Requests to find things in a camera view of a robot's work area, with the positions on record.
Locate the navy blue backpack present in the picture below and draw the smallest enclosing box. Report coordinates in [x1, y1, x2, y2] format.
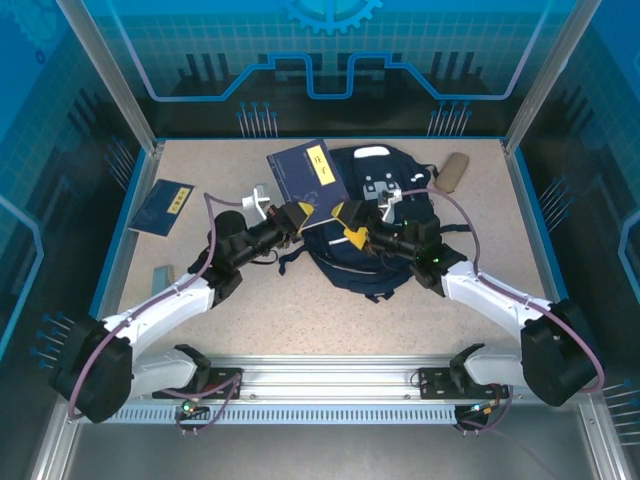
[277, 145, 474, 302]

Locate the blue book two-character yellow label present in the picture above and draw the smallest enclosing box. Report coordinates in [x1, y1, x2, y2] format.
[266, 138, 352, 232]

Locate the small grey rectangular block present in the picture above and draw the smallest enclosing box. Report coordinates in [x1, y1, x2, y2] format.
[152, 266, 175, 297]

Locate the blue book four-character yellow label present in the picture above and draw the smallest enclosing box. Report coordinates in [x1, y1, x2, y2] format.
[127, 178, 200, 238]

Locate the tan pencil case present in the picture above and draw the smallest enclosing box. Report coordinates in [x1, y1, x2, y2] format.
[432, 152, 471, 194]

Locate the blue table border strip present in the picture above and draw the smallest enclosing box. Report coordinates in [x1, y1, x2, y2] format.
[510, 144, 571, 306]
[87, 144, 151, 321]

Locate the blue printed side panel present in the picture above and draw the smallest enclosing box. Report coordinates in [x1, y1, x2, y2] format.
[0, 0, 151, 401]
[519, 0, 640, 436]

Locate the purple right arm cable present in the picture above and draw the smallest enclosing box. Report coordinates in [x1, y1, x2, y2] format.
[397, 188, 606, 437]

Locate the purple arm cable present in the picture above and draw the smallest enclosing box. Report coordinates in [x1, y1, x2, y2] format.
[397, 188, 606, 437]
[65, 192, 254, 437]

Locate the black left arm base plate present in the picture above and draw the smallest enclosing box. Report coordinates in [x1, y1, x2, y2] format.
[197, 366, 247, 401]

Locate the aluminium mounting rail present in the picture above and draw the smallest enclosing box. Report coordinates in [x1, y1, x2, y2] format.
[63, 353, 599, 407]

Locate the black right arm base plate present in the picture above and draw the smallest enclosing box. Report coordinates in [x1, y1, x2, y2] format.
[416, 366, 511, 401]

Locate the slotted grey cable duct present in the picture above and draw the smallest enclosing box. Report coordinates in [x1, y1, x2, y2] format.
[99, 404, 474, 427]

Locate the blue printed enclosure panel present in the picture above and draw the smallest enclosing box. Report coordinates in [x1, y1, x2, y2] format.
[94, 0, 571, 139]

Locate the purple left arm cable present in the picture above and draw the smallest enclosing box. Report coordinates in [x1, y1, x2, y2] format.
[65, 192, 254, 437]

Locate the aluminium frame post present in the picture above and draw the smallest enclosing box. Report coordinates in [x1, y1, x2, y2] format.
[55, 0, 167, 155]
[502, 0, 604, 156]

